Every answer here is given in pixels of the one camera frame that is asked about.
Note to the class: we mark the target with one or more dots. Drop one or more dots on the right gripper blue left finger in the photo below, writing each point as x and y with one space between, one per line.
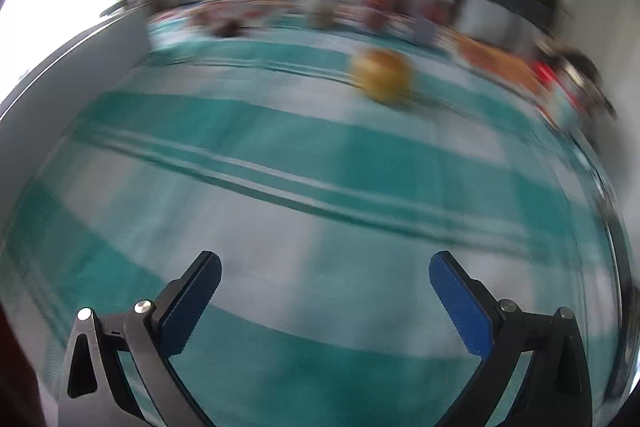
94 389

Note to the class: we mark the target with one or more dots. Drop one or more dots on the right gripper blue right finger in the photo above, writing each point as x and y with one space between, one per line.
555 390

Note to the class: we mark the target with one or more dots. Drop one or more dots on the yellow apple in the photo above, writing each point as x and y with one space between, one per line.
384 75

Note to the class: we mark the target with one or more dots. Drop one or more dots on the small brown sweet potato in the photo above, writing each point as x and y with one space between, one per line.
225 26

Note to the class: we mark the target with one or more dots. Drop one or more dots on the teal plaid cloth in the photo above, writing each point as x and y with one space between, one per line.
325 208

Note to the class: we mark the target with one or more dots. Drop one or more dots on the white cardboard box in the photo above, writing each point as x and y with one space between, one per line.
33 121

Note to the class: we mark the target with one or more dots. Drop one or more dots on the orange paper booklet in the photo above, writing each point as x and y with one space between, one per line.
496 64

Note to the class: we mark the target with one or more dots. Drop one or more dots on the grey sofa cushion right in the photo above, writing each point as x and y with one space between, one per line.
510 25

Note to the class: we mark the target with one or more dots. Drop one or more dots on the red labelled tin can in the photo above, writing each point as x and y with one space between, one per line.
376 14
428 17

